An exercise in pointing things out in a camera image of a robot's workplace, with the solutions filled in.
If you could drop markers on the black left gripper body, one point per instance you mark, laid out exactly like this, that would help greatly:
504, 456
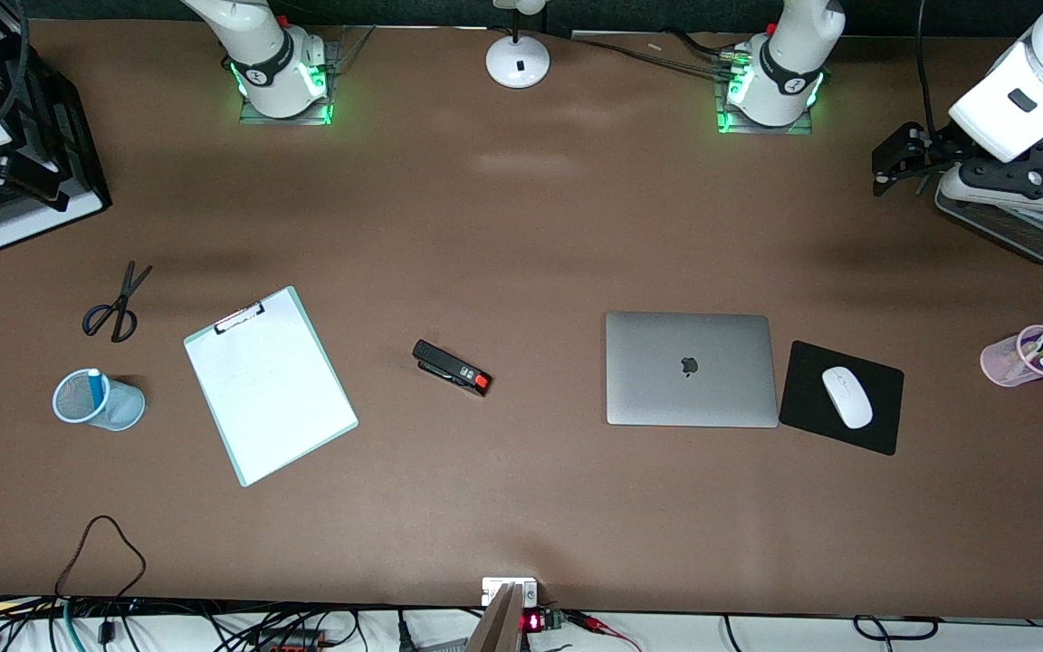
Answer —
931, 148

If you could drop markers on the blue marker with white cap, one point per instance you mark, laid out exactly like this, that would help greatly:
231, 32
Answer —
96, 385

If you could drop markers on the silver laptop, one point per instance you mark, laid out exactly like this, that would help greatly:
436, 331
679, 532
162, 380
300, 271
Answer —
666, 389

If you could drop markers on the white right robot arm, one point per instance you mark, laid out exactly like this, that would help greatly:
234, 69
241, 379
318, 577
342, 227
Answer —
272, 63

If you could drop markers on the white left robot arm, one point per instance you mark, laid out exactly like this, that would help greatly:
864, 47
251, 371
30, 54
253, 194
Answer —
992, 118

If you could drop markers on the black stacked document tray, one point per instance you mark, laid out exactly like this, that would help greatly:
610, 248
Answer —
78, 163

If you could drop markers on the metal mesh desk tray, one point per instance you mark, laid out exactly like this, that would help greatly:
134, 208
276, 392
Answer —
1028, 234

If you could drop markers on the black and blue scissors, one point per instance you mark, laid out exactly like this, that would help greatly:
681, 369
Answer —
123, 299

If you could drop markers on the pink translucent pen cup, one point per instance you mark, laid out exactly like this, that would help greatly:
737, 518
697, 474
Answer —
1001, 362

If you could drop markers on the white computer mouse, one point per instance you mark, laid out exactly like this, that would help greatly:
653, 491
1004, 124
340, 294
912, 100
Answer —
847, 398

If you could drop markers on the light blue mesh pen cup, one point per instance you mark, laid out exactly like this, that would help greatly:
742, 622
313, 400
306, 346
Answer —
123, 407

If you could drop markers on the metal clipboard clip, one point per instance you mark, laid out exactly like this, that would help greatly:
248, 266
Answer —
239, 319

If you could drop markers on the black mouse pad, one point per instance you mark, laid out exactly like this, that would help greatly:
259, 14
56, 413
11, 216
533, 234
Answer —
802, 398

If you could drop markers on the white paper sheet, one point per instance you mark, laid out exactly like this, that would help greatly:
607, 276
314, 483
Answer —
268, 389

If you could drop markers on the mint green clipboard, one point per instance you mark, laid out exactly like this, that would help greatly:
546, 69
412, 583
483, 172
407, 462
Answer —
324, 359

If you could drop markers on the white round lamp base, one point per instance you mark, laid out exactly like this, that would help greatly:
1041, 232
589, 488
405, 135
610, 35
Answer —
518, 59

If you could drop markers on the black stapler with red end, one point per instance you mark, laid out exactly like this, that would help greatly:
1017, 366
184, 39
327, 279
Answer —
449, 367

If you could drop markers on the circuit board with red display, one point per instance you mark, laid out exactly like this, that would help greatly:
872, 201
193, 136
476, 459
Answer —
535, 622

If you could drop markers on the small white box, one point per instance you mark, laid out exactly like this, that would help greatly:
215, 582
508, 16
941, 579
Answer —
494, 589

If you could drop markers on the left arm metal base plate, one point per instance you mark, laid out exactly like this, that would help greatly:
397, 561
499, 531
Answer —
793, 129

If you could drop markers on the wooden post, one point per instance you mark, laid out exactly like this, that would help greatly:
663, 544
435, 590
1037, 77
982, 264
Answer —
499, 625

